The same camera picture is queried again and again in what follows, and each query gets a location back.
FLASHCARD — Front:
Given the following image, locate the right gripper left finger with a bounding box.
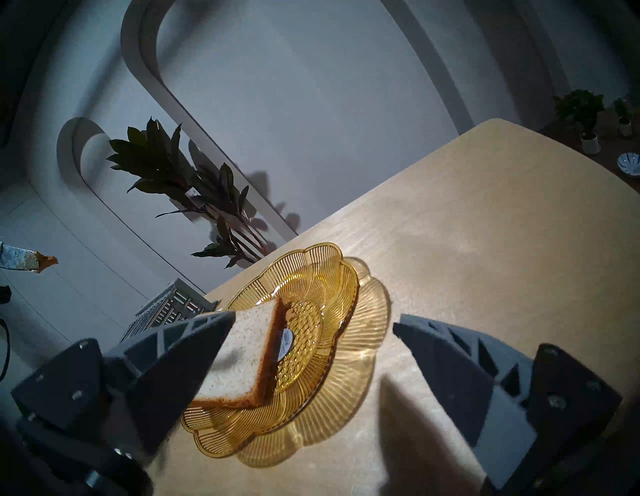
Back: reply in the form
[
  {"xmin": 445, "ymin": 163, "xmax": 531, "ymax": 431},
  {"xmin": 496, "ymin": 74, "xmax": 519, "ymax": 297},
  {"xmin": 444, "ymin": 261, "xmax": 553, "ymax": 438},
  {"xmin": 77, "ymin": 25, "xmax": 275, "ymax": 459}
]
[{"xmin": 10, "ymin": 310, "xmax": 237, "ymax": 454}]

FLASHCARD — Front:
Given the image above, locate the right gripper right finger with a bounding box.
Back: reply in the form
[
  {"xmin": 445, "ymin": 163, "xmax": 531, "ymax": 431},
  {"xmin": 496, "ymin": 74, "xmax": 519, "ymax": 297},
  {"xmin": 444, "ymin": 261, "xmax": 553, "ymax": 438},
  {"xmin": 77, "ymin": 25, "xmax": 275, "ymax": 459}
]
[{"xmin": 392, "ymin": 313, "xmax": 623, "ymax": 491}]

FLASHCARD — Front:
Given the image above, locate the amber glass plate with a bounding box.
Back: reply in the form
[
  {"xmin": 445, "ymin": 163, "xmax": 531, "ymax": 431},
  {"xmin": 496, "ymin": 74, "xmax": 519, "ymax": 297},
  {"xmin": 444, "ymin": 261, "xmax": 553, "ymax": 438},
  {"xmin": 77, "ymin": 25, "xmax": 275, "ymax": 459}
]
[{"xmin": 181, "ymin": 242, "xmax": 362, "ymax": 458}]

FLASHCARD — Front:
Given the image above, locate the white handled table knife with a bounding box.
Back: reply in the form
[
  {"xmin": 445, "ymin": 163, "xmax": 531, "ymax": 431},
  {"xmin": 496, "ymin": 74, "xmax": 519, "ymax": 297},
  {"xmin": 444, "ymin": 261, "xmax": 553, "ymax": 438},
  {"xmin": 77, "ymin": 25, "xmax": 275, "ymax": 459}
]
[{"xmin": 0, "ymin": 241, "xmax": 59, "ymax": 273}]

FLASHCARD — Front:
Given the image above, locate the slice of white bread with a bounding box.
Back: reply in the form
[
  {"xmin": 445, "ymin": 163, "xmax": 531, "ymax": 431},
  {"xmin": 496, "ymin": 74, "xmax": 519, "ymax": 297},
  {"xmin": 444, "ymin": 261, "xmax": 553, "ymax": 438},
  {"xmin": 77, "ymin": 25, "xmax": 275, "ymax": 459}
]
[{"xmin": 192, "ymin": 296, "xmax": 287, "ymax": 410}]

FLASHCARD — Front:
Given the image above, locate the grey slatted cutlery rack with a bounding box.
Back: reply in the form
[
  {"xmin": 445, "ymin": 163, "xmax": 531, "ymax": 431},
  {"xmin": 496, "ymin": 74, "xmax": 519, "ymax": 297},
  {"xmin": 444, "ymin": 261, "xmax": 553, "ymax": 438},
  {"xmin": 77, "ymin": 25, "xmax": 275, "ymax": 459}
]
[{"xmin": 117, "ymin": 278, "xmax": 218, "ymax": 346}]

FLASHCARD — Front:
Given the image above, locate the tall potted plant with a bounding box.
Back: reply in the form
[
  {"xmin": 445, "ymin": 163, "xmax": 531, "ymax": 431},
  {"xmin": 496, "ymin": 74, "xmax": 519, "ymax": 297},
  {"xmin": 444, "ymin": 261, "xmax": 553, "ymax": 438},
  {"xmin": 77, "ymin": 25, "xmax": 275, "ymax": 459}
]
[{"xmin": 106, "ymin": 117, "xmax": 268, "ymax": 271}]

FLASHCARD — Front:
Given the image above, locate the small bushy potted plant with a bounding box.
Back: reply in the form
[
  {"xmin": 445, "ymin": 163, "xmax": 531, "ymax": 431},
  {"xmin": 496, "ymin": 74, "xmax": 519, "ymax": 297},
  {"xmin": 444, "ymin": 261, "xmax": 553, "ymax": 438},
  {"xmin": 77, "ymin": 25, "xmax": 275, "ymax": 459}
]
[{"xmin": 552, "ymin": 89, "xmax": 607, "ymax": 155}]

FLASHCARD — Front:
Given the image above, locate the tiny potted plant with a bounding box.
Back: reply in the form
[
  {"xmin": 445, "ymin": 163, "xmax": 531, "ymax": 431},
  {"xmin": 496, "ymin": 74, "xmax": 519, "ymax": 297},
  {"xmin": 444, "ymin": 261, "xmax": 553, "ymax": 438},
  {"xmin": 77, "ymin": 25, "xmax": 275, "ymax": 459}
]
[{"xmin": 612, "ymin": 97, "xmax": 633, "ymax": 138}]

